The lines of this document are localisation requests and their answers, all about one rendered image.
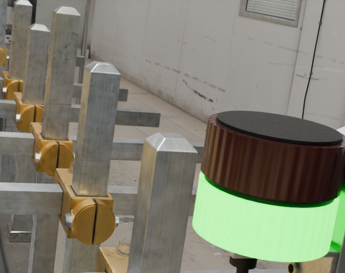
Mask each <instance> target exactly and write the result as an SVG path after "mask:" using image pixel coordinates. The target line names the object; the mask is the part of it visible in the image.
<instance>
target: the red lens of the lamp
mask: <svg viewBox="0 0 345 273"><path fill-rule="evenodd" d="M218 114H219V113H216V114H212V115H210V116H209V117H208V121H207V128H206V135H205V142H204V149H203V156H202V161H201V171H202V173H203V174H204V175H205V176H206V177H208V178H209V179H210V180H212V181H214V182H215V183H217V184H219V185H222V186H225V187H227V188H230V189H232V190H235V191H238V192H242V193H246V194H250V195H252V196H257V197H262V198H268V199H273V200H281V201H286V202H300V203H316V202H326V201H330V200H333V199H335V198H337V197H339V195H340V194H341V190H342V184H343V179H344V174H345V135H344V134H342V135H343V139H344V141H343V143H341V144H338V145H334V146H306V145H294V144H286V143H282V142H275V141H270V140H265V139H260V138H255V137H252V136H248V135H245V134H241V133H238V132H235V131H232V130H230V129H227V128H225V127H223V126H221V125H220V124H218V123H217V122H216V120H215V118H216V117H217V115H218Z"/></svg>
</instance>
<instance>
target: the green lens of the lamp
mask: <svg viewBox="0 0 345 273"><path fill-rule="evenodd" d="M339 200H340V198H339V197H337V198H335V199H334V201H333V202H332V203H331V204H329V205H326V206H321V207H312V208H294V207H281V206H274V205H267V204H262V203H257V202H254V201H250V200H246V199H242V198H239V197H235V196H233V195H230V194H228V193H225V192H223V191H221V190H219V189H217V188H215V187H213V186H212V185H211V184H209V183H208V182H207V181H206V179H205V177H204V174H203V173H202V171H201V173H200V175H199V181H198V188H197V196H196V203H195V207H194V214H193V221H192V225H193V228H194V230H195V231H196V233H197V234H199V235H200V236H201V237H203V238H204V239H205V240H207V241H208V242H210V243H212V244H214V245H216V246H218V247H220V248H222V249H225V250H228V251H231V252H234V253H237V254H240V255H243V256H248V257H252V258H258V259H263V260H268V261H277V262H305V261H312V260H315V259H318V258H321V257H323V256H324V255H326V254H327V253H328V251H329V249H330V243H331V238H332V235H333V229H334V224H335V219H336V214H337V209H338V205H339Z"/></svg>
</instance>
